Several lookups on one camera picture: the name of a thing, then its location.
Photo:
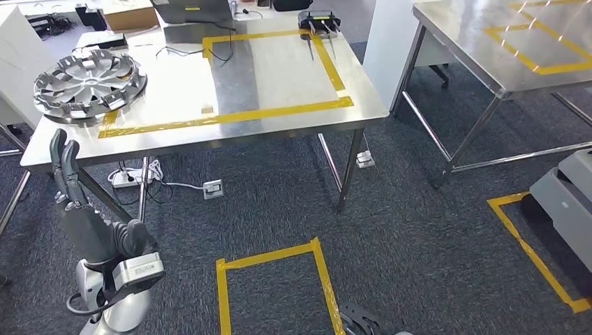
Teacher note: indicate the black bag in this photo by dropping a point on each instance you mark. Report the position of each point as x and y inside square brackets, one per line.
[291, 4]

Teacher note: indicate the stainless steel table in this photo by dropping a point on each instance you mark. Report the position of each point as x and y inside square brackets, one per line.
[462, 37]

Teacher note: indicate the black office chair base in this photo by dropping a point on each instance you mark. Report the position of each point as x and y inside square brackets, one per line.
[441, 76]

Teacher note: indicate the black flat device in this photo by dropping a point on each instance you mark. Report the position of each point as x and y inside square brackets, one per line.
[104, 40]

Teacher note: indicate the silver wheel cover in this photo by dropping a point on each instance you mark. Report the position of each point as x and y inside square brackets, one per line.
[88, 85]

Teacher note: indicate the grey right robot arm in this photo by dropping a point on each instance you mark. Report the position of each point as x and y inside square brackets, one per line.
[402, 333]

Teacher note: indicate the white power strip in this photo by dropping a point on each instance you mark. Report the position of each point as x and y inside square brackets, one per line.
[127, 178]

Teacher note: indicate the dark grey laptop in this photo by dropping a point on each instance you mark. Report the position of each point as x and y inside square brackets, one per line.
[194, 9]

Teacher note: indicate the silver floor socket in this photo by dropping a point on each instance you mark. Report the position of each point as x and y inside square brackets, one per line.
[213, 189]
[365, 159]

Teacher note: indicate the black router with antennas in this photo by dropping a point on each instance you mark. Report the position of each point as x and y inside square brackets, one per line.
[319, 19]

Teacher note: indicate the white smartphone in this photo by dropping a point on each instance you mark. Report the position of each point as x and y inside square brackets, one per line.
[263, 3]

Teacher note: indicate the black equipment pile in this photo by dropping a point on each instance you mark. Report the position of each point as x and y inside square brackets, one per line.
[51, 23]

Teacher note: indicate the stainless steel workbench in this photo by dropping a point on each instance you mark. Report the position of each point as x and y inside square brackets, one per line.
[277, 78]

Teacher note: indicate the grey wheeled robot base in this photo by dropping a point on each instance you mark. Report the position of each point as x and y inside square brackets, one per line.
[564, 203]

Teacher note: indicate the yellow table tape outline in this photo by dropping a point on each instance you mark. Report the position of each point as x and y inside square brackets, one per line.
[545, 70]

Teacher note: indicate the brown cardboard box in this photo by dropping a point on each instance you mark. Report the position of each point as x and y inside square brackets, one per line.
[129, 16]

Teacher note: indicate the white desk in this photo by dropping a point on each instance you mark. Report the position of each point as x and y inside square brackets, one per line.
[18, 69]

